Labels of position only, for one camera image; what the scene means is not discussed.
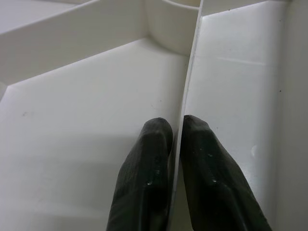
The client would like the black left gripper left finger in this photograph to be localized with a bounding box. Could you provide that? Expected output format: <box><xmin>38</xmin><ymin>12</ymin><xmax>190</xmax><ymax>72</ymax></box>
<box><xmin>107</xmin><ymin>117</ymin><xmax>174</xmax><ymax>231</ymax></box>

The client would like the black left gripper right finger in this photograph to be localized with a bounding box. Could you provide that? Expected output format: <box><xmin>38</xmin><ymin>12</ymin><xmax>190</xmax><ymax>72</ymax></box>
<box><xmin>180</xmin><ymin>115</ymin><xmax>274</xmax><ymax>231</ymax></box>

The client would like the white plastic children table top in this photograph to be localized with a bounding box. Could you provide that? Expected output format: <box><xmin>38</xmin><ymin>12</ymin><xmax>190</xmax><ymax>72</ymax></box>
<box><xmin>0</xmin><ymin>0</ymin><xmax>308</xmax><ymax>231</ymax></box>

